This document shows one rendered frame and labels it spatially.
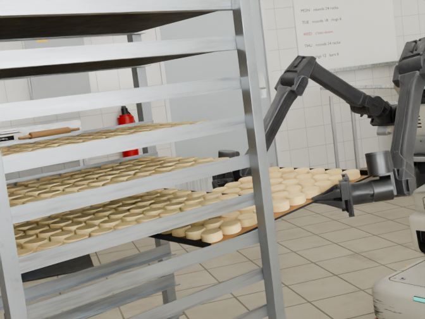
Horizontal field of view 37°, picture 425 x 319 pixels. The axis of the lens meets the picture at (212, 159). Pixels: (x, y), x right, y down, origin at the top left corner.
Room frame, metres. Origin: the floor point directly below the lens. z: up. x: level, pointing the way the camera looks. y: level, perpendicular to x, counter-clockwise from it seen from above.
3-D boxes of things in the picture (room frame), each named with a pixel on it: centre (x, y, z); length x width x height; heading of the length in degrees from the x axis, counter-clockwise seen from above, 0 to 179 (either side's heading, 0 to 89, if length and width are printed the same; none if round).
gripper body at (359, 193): (1.59, -0.36, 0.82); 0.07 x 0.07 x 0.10; 84
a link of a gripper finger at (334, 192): (1.60, -0.29, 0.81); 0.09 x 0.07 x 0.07; 84
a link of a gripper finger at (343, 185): (1.60, -0.29, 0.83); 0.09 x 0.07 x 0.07; 84
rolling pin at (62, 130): (5.18, 1.29, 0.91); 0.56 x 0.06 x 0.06; 134
